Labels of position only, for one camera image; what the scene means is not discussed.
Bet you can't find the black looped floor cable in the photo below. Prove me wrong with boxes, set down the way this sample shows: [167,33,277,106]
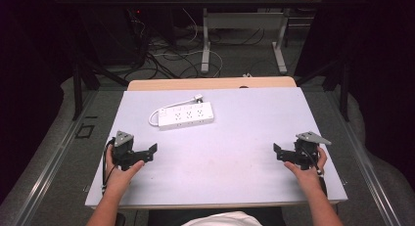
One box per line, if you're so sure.
[207,25,266,47]

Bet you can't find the white floor cable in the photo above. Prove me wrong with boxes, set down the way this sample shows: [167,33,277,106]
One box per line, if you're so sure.
[152,49,225,79]

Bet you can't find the person's left hand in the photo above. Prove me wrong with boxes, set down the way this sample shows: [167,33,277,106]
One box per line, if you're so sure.
[104,144,146,194]

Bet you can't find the white table with metal legs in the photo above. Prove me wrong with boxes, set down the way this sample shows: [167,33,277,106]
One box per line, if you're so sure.
[181,0,325,75]

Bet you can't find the white power strip cable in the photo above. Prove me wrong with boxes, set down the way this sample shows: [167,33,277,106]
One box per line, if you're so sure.
[148,97,197,127]

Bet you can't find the dark computer tower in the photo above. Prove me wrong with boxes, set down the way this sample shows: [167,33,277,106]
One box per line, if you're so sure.
[85,4,150,66]

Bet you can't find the aluminium floor rail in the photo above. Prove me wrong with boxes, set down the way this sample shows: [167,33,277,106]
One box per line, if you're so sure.
[325,88,404,226]
[12,88,100,226]

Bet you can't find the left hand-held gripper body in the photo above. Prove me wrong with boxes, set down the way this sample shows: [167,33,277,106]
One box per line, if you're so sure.
[111,130,146,172]

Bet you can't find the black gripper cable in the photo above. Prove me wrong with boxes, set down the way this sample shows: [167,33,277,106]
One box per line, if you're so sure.
[101,137,117,196]
[300,147,328,198]

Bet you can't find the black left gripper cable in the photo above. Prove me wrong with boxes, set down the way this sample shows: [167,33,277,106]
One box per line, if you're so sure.
[101,137,117,196]

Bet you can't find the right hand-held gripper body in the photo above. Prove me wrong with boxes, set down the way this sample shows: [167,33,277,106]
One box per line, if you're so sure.
[293,131,333,171]

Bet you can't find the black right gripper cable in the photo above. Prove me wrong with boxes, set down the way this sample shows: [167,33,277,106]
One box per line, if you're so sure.
[300,147,328,198]

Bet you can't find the black metal stand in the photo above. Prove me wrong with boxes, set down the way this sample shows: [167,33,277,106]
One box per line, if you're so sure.
[71,54,130,121]
[295,54,352,123]

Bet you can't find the white power strip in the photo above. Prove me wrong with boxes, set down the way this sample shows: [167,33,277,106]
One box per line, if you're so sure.
[157,101,215,132]

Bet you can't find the person's dark trousers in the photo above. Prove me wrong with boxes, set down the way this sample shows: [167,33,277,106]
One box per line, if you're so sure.
[147,205,288,226]

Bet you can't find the black floor cable bundle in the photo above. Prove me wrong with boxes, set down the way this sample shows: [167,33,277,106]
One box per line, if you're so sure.
[122,9,205,81]

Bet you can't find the person's right hand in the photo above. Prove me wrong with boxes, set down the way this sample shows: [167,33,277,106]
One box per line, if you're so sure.
[283,146,329,189]

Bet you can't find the person's white shirt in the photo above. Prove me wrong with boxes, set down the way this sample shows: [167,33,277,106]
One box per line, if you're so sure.
[180,210,264,226]

